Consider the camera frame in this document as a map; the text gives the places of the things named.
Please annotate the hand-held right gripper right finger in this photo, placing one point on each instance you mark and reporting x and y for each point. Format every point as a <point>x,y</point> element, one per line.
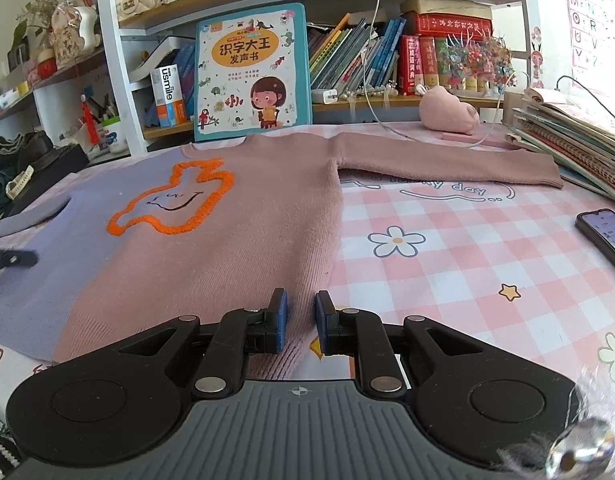
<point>321,322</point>

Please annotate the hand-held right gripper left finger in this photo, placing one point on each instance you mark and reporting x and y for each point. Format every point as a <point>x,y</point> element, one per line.
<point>282,320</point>

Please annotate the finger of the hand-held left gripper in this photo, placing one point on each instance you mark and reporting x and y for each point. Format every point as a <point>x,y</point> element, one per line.
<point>12,258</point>

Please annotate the pink and purple sweater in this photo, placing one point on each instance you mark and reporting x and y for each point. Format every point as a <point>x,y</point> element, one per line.
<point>212,260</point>

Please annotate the brown leather shoe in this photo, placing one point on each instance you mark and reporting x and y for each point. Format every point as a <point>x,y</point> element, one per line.
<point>32,152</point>

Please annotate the black box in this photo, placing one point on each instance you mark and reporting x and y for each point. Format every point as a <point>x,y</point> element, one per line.
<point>62,160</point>

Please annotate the pink checked tablecloth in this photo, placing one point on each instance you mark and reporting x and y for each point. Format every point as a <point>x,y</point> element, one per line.
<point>437,270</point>

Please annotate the red tassel ornament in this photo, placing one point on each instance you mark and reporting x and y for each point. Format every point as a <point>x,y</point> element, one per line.
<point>89,120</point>

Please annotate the white tub pen holder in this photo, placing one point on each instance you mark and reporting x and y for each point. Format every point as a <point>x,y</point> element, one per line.
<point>115,137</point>

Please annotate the red jar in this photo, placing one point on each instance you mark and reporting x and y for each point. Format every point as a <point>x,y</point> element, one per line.
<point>46,64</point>

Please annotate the white charger plug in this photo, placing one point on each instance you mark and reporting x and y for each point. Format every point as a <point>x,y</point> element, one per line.
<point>323,97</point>

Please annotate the white and orange toothpaste box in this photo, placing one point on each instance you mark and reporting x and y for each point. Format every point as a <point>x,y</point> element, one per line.
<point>167,95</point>

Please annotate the wooden plaque ornament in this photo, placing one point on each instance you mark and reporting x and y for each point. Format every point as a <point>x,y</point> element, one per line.
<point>70,40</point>

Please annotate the pearl bead strand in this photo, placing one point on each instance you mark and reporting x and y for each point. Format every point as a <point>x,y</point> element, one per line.
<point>367,91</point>

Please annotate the pink plush toy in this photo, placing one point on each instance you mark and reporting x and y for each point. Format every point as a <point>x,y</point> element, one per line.
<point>445,110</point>

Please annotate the row of blue books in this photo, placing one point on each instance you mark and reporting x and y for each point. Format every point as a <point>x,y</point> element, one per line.
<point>186,75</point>

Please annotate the dried flower bouquet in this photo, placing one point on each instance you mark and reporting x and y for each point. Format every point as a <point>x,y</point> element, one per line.
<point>42,5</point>

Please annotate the teal children's picture book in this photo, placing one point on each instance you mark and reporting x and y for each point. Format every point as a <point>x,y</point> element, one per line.
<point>247,60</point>

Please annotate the row of thin picture books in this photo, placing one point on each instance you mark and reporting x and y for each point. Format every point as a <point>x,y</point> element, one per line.
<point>352,55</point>

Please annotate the row of thick upright books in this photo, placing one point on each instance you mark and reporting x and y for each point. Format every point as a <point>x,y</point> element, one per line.
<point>417,65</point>

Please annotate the beige cardboard box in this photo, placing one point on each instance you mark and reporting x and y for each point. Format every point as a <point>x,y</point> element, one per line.
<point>512,107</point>

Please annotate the black smartphone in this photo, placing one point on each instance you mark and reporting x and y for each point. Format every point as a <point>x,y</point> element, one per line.
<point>607,232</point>

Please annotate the colourful flower ornament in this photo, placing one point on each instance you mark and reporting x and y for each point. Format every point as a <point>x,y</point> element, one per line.
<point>480,60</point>

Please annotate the stack of notebooks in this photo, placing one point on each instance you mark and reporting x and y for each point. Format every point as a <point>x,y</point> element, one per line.
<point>572,145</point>

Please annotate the thick red dictionary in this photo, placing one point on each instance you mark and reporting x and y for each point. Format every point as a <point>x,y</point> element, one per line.
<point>452,24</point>

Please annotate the thick beige book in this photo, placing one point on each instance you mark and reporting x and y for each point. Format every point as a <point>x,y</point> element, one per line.
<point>447,5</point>

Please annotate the cartoon wall sticker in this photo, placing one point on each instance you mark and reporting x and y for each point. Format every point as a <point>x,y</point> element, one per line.
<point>537,57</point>

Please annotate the alphabet wall poster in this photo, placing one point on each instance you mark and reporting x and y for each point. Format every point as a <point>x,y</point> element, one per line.
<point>592,10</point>

